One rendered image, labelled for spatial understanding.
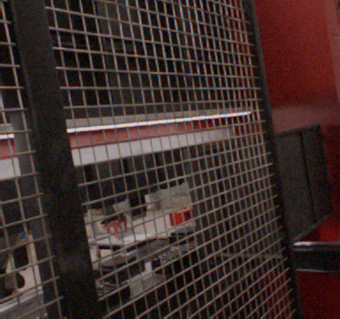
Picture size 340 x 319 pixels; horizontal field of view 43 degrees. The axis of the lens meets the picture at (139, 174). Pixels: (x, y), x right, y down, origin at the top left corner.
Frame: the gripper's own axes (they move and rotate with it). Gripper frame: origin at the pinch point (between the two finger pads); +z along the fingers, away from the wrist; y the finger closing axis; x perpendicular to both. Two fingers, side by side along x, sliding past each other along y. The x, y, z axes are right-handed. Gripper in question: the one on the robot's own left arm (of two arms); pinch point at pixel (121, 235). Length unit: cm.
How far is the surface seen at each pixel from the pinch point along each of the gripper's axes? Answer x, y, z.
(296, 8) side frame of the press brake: -93, 86, -52
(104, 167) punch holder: -27.0, -17.5, -21.0
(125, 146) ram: -30.0, -4.2, -26.5
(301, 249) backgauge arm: -46, 41, 43
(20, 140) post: -92, -100, 3
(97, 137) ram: -32.1, -18.2, -31.0
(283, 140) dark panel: -68, 36, 3
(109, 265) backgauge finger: -32, -43, 13
